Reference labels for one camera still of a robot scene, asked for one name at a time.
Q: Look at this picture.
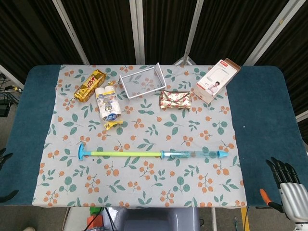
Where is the blue green telescopic stick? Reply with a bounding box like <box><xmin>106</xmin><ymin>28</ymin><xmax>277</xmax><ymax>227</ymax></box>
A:
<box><xmin>77</xmin><ymin>143</ymin><xmax>229</xmax><ymax>161</ymax></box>

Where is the white table leg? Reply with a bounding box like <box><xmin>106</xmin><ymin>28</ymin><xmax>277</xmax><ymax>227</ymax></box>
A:
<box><xmin>211</xmin><ymin>207</ymin><xmax>218</xmax><ymax>231</ymax></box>

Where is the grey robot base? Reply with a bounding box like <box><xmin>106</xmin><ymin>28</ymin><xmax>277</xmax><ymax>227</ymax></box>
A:
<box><xmin>121</xmin><ymin>208</ymin><xmax>200</xmax><ymax>231</ymax></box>

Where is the gold red patterned pouch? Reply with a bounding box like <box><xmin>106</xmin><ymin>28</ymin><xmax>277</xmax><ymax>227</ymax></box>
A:
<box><xmin>158</xmin><ymin>90</ymin><xmax>193</xmax><ymax>110</ymax></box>

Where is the gold snack package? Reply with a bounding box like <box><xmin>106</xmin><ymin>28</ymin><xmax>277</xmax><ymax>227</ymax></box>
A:
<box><xmin>73</xmin><ymin>69</ymin><xmax>107</xmax><ymax>103</ymax></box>

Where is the white wire mesh rack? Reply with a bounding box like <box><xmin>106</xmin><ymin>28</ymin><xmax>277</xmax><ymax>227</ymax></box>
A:
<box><xmin>119</xmin><ymin>62</ymin><xmax>167</xmax><ymax>100</ymax></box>

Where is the white lamp box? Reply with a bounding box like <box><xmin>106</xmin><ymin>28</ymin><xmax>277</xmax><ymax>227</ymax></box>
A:
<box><xmin>193</xmin><ymin>58</ymin><xmax>241</xmax><ymax>104</ymax></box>

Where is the black floor box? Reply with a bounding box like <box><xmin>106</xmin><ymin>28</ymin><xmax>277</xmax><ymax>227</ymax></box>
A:
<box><xmin>0</xmin><ymin>100</ymin><xmax>11</xmax><ymax>118</ymax></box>

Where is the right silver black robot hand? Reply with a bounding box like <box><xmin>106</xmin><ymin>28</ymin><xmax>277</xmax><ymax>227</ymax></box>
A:
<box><xmin>259</xmin><ymin>156</ymin><xmax>308</xmax><ymax>223</ymax></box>

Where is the black cable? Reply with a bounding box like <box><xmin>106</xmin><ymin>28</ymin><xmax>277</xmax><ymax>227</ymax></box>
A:
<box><xmin>103</xmin><ymin>207</ymin><xmax>117</xmax><ymax>231</ymax></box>

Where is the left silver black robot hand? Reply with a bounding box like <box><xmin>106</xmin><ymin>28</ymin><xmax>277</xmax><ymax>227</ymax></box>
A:
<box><xmin>0</xmin><ymin>148</ymin><xmax>19</xmax><ymax>203</ymax></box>

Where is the floral print tablecloth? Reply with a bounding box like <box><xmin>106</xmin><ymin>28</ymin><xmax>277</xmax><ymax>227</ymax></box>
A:
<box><xmin>31</xmin><ymin>64</ymin><xmax>248</xmax><ymax>208</ymax></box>

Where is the white screen frame post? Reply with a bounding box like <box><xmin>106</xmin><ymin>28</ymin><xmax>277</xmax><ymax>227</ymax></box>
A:
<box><xmin>243</xmin><ymin>0</ymin><xmax>298</xmax><ymax>66</ymax></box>
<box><xmin>0</xmin><ymin>64</ymin><xmax>25</xmax><ymax>89</ymax></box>
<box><xmin>184</xmin><ymin>0</ymin><xmax>205</xmax><ymax>61</ymax></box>
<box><xmin>129</xmin><ymin>0</ymin><xmax>145</xmax><ymax>65</ymax></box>
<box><xmin>52</xmin><ymin>0</ymin><xmax>90</xmax><ymax>65</ymax></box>

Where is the orange block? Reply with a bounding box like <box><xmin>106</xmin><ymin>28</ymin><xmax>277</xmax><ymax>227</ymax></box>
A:
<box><xmin>86</xmin><ymin>215</ymin><xmax>104</xmax><ymax>230</ymax></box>

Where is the yellow clip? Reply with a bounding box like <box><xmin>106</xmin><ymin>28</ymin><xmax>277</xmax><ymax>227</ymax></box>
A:
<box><xmin>103</xmin><ymin>120</ymin><xmax>124</xmax><ymax>131</ymax></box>

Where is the teal table cover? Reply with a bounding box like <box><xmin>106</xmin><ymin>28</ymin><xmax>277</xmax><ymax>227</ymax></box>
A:
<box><xmin>0</xmin><ymin>64</ymin><xmax>308</xmax><ymax>208</ymax></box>

